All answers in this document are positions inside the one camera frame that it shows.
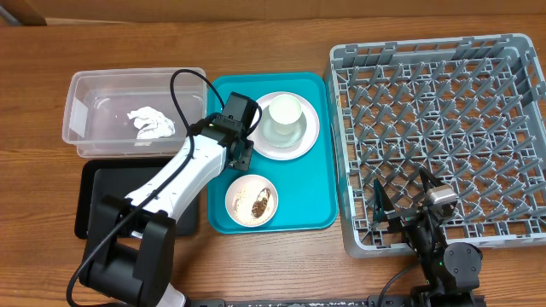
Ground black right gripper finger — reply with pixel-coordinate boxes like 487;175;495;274
419;167;444;190
373;179;395;222

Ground cream plastic cup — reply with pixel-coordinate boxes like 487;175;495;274
269;94;302;135

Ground white tissue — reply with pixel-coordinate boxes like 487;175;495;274
127;107;176;140

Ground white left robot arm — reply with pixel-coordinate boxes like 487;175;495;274
69;92;261;306

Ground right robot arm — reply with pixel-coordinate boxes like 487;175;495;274
368;168;486;306

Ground grey dishwasher rack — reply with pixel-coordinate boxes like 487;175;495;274
325;33;545;258

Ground grey-white bowl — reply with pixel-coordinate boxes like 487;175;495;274
258;113;307;148

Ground pink round plate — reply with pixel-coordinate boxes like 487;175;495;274
248;91;320;160

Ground teal plastic tray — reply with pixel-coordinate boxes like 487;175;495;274
208;72;338;235

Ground clear plastic bin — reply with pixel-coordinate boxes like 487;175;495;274
62;67;207;159

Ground black tray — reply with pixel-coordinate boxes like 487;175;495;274
74;156;200;240

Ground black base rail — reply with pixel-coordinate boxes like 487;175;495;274
189;295;487;307

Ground metal frame post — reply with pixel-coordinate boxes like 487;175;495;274
0;6;21;26

